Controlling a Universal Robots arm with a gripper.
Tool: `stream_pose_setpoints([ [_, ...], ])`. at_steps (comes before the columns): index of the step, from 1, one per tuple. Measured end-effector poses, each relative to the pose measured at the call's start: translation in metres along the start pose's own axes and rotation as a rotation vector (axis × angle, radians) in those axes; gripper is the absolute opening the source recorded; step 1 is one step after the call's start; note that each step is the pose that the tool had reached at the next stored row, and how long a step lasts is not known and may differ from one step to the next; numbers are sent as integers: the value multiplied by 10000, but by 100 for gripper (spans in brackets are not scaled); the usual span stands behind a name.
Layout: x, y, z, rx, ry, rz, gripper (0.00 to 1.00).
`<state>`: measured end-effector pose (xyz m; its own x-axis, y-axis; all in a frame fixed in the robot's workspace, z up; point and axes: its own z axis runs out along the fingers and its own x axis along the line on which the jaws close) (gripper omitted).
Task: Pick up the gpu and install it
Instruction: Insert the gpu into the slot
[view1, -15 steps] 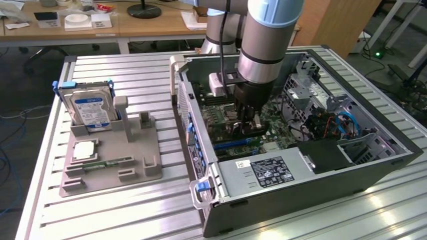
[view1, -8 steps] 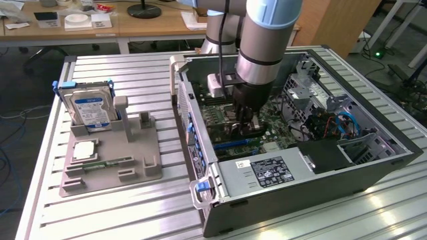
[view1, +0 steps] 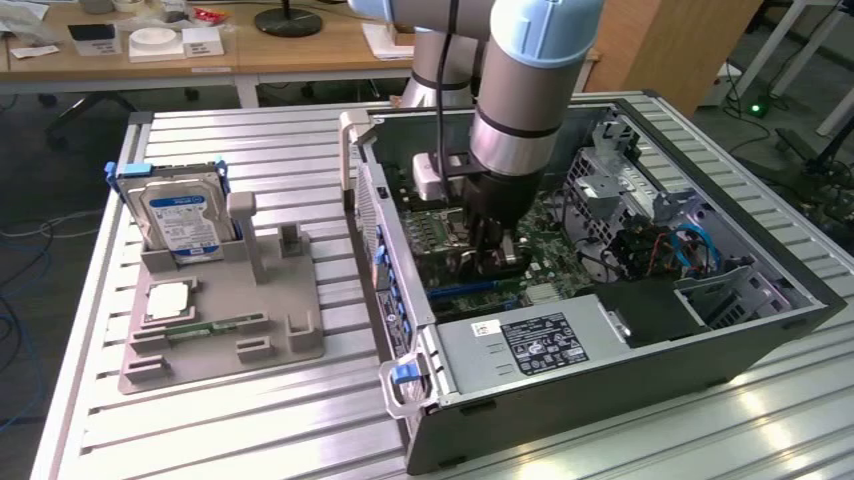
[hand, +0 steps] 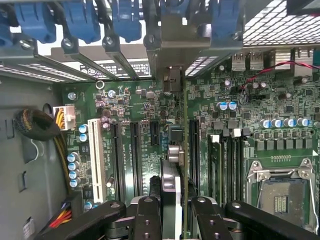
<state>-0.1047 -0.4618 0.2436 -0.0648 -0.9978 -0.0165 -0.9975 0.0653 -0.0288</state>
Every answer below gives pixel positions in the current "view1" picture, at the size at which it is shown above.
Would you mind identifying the white box with round hollow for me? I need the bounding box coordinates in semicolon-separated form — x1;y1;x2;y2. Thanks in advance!
126;27;186;64

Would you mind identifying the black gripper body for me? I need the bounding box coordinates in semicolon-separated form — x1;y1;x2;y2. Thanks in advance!
461;168;543;232

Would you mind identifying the black lamp base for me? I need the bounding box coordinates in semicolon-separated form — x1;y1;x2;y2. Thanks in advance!
253;0;324;39

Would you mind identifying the grey metal disk bay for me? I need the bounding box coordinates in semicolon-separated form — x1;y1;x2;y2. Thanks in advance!
563;114;668;242

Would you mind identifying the wooden cabinet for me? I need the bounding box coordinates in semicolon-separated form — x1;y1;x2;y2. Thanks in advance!
584;0;765;109

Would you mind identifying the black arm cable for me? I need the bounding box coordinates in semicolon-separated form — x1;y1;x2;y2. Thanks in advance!
433;0;463;206

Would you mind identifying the blue wire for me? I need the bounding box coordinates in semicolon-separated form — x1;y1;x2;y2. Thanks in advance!
665;224;725;277

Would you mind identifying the silver CPU chip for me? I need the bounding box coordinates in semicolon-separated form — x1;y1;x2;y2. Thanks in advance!
144;284;192;319

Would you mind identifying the blue expansion slot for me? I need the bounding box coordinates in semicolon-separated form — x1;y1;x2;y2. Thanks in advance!
425;280;519;302

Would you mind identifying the black plastic cover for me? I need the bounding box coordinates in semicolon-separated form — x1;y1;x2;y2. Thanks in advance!
596;277;712;349

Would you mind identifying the white desk frame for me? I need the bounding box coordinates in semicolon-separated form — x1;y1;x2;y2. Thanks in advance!
731;0;854;137

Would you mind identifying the grey power supply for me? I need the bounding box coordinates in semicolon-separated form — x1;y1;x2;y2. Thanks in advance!
420;293;633;397

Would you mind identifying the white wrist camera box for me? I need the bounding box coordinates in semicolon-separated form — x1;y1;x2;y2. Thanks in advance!
410;152;468;202

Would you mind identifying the black open PC case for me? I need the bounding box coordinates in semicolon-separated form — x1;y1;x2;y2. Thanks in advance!
337;97;849;476

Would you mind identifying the green RAM stick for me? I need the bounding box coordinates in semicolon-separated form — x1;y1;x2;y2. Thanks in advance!
158;314;258;339

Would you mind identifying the grey parts rack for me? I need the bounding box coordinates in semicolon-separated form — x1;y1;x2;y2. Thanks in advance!
117;192;326;396

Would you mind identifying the blue floor cable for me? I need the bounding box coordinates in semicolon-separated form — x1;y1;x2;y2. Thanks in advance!
0;212;72;432

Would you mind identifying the CPU socket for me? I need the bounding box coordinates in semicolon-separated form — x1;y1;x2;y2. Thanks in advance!
440;208;469;240

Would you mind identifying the plain white box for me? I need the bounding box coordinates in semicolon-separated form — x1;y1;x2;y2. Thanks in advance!
180;25;225;59

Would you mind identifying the green motherboard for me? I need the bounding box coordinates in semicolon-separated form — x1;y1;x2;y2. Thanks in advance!
398;179;601;324

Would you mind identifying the black-topped white box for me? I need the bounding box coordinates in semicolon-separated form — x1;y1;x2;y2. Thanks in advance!
68;23;125;57

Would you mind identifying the blue-framed hard disk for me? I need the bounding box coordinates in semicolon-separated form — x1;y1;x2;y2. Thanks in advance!
104;159;232;264

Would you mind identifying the wooden desk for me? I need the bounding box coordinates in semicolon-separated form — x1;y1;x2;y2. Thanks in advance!
0;0;601;109

